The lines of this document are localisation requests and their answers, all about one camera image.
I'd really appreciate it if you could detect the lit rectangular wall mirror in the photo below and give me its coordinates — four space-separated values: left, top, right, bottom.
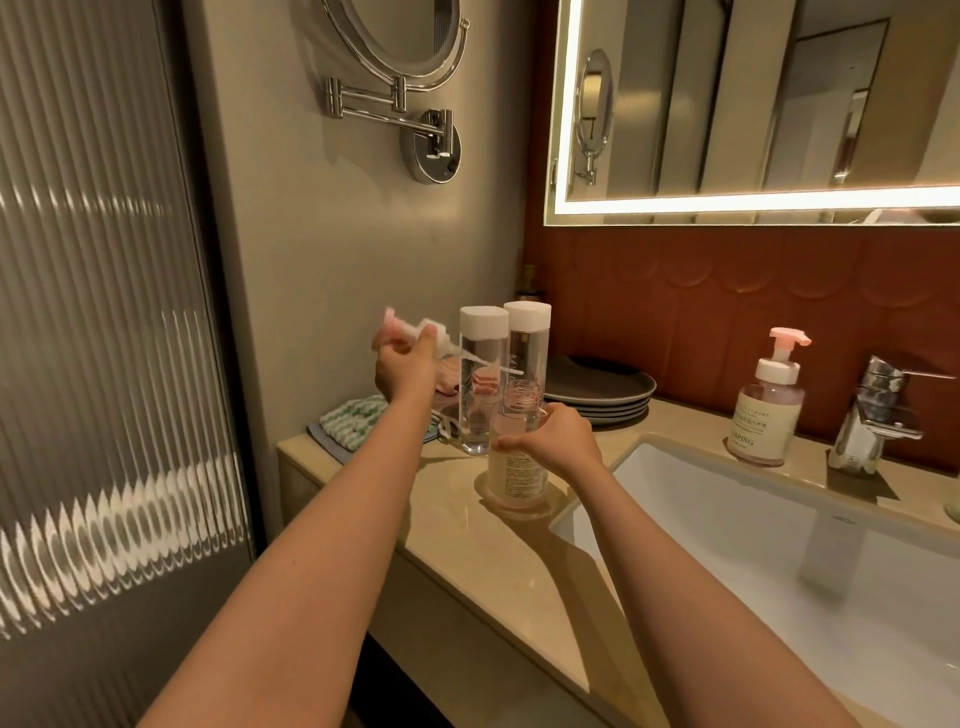
544 0 960 225

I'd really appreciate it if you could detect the person's right forearm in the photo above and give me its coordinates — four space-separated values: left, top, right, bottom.
568 459 864 728

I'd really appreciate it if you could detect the person's left hand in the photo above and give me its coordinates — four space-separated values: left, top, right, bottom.
372 325 440 402

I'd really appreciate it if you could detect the pink pump soap bottle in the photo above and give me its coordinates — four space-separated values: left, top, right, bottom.
726 327 813 468

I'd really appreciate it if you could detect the chrome sink faucet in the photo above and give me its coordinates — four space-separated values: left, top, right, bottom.
828 355 957 475

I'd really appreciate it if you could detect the clear lotion bottle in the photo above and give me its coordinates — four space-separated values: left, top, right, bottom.
486 380 556 517

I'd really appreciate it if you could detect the person's right hand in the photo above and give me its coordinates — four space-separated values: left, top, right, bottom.
490 402 604 480

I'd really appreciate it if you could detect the ribbed glass door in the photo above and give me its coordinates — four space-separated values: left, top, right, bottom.
0 0 260 728

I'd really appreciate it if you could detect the white sink basin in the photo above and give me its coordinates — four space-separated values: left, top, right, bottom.
549 438 960 728

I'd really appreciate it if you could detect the pink pump dispenser head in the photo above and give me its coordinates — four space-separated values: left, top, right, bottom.
379 306 502 374

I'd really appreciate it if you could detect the clear bottle with white cap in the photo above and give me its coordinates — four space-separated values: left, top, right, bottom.
457 305 511 456
503 300 553 406

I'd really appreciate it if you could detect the green striped towel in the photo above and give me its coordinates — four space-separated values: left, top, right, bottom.
307 395 440 462

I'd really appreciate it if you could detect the person's left forearm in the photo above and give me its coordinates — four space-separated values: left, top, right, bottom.
138 378 435 728

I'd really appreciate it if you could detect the stack of grey plates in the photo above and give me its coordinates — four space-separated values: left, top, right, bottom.
544 354 658 427

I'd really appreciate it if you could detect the round chrome wall mirror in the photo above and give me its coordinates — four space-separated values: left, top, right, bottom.
321 0 472 185

